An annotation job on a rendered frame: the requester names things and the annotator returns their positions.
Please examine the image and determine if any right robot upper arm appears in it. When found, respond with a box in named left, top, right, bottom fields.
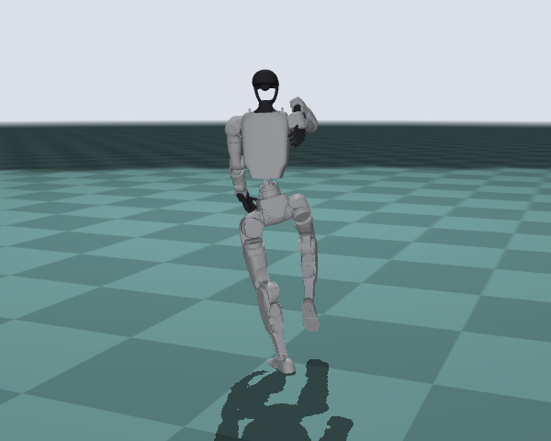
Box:
left=287, top=111, right=317, bottom=133

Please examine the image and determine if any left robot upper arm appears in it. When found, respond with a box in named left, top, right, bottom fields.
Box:
left=225, top=116, right=245, bottom=170

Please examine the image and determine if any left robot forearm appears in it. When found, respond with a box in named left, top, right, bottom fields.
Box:
left=229, top=159, right=248, bottom=197

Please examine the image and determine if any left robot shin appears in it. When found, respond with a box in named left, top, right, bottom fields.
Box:
left=256, top=286, right=288, bottom=361

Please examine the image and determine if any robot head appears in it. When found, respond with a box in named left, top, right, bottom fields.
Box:
left=253, top=70, right=279, bottom=113

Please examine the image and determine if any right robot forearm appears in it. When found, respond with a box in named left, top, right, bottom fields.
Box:
left=290, top=96, right=318, bottom=128

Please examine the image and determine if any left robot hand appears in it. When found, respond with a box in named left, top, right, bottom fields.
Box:
left=237, top=192, right=258, bottom=214

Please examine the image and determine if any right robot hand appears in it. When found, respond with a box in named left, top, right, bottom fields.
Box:
left=287, top=105, right=306, bottom=147

